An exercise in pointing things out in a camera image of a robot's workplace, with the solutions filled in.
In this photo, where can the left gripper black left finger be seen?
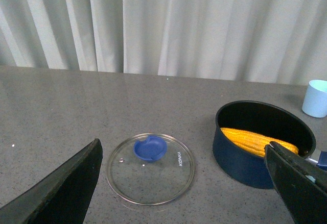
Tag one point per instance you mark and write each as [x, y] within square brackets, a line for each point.
[64, 195]

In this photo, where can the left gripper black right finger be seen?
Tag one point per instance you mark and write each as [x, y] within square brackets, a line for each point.
[300, 184]

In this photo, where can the yellow corn cob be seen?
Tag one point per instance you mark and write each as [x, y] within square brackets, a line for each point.
[254, 143]

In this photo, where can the glass lid with blue knob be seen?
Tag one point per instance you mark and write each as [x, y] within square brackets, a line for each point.
[150, 169]

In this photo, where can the dark blue pot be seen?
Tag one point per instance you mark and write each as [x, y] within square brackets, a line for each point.
[267, 120]

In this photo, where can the light blue cup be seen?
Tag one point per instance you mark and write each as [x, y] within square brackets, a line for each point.
[314, 103]

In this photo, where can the grey curtain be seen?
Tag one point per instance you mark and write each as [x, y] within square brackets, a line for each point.
[271, 41]

